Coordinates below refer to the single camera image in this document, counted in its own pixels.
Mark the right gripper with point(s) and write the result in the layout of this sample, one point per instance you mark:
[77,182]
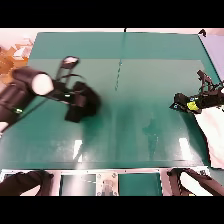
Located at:
[183,102]

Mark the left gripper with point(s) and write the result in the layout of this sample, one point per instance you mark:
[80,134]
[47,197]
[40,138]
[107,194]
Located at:
[85,100]

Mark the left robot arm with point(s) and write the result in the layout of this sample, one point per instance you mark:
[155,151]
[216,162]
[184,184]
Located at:
[20,90]

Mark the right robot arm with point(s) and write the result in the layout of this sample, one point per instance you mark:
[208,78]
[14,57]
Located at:
[213,98]

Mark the silver frame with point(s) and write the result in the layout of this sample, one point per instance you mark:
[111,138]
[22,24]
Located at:
[106,186]

